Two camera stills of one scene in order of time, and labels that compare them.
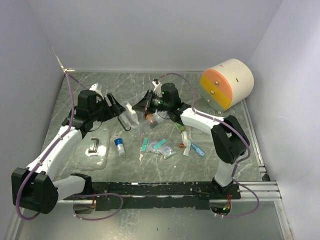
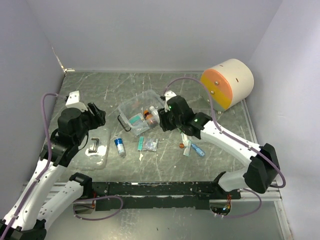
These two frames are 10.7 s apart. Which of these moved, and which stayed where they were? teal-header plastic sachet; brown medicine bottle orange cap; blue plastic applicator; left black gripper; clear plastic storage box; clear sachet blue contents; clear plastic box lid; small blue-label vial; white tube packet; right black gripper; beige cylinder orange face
Moved: right black gripper; clear sachet blue contents; teal-header plastic sachet; left black gripper
Stayed: brown medicine bottle orange cap; clear plastic storage box; white tube packet; beige cylinder orange face; clear plastic box lid; blue plastic applicator; small blue-label vial
